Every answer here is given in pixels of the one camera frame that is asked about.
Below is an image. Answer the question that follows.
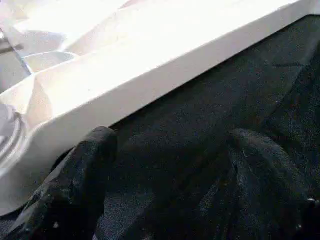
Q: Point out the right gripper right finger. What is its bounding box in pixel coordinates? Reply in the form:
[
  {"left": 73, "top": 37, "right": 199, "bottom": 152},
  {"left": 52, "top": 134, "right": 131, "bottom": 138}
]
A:
[{"left": 228, "top": 128, "right": 320, "bottom": 240}]

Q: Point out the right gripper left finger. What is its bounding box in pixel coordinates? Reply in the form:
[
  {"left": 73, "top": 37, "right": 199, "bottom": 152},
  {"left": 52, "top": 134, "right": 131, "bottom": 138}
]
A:
[{"left": 4, "top": 126, "right": 118, "bottom": 240}]

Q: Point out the black work mat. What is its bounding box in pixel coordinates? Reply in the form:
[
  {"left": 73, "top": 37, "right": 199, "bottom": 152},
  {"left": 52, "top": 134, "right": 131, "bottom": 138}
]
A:
[{"left": 14, "top": 13, "right": 320, "bottom": 240}]

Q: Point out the white plastic table top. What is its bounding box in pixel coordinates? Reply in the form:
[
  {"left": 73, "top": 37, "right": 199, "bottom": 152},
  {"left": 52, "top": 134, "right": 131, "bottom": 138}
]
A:
[{"left": 0, "top": 0, "right": 311, "bottom": 217}]

